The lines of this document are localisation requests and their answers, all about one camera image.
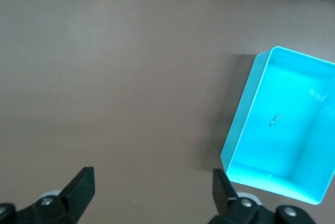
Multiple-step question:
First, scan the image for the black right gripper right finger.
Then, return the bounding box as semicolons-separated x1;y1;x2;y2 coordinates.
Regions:
209;168;315;224

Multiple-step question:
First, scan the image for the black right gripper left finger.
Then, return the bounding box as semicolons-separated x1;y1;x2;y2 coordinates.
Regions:
0;166;95;224

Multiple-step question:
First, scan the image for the brown table cloth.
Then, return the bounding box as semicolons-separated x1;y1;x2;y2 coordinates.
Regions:
0;0;335;224

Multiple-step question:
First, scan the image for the teal plastic storage bin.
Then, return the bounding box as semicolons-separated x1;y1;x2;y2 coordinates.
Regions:
220;46;335;206

